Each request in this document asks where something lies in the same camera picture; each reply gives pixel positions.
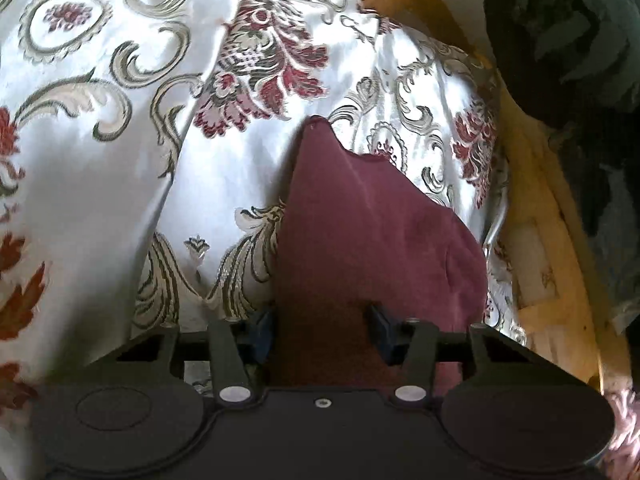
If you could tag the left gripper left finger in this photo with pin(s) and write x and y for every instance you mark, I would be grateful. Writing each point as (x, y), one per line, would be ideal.
(259, 335)

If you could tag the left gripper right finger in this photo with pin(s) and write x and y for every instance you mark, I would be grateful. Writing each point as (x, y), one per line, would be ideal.
(388, 336)

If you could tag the maroon small garment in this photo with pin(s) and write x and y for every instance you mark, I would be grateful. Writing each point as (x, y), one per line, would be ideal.
(355, 232)

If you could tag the floral white bedspread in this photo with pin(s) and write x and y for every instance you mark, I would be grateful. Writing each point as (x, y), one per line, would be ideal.
(145, 147)

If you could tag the pink fuzzy sleeve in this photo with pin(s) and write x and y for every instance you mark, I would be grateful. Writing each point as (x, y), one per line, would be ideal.
(621, 460)

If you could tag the black puffer jacket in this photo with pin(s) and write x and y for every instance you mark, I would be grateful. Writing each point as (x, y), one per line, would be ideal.
(574, 66)

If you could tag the wooden bed frame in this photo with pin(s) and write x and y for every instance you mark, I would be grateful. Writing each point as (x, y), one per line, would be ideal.
(564, 308)

